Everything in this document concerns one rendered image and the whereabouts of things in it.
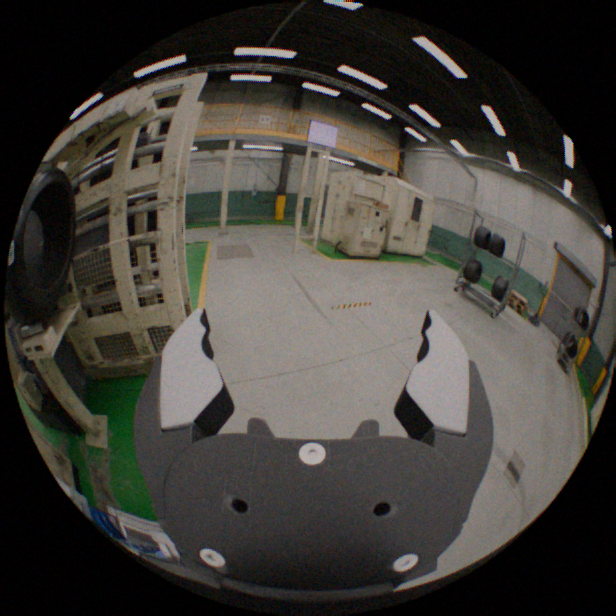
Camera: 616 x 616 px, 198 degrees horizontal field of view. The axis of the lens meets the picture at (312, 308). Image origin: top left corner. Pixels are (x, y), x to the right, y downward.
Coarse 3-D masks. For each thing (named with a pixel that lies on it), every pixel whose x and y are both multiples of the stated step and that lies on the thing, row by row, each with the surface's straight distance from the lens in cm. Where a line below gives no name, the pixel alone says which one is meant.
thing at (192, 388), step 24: (192, 336) 10; (168, 360) 9; (192, 360) 9; (168, 384) 8; (192, 384) 8; (216, 384) 7; (168, 408) 7; (192, 408) 7; (216, 408) 7; (216, 432) 8
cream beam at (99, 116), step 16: (128, 96) 112; (96, 112) 123; (112, 112) 112; (128, 112) 112; (80, 128) 126; (96, 128) 121; (64, 144) 133; (80, 144) 136; (48, 160) 144; (64, 160) 154
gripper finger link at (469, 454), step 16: (480, 384) 9; (480, 400) 8; (480, 416) 8; (432, 432) 7; (480, 432) 8; (448, 448) 7; (464, 448) 7; (480, 448) 7; (464, 464) 7; (480, 464) 7; (464, 480) 7; (480, 480) 7; (464, 496) 7; (464, 512) 7
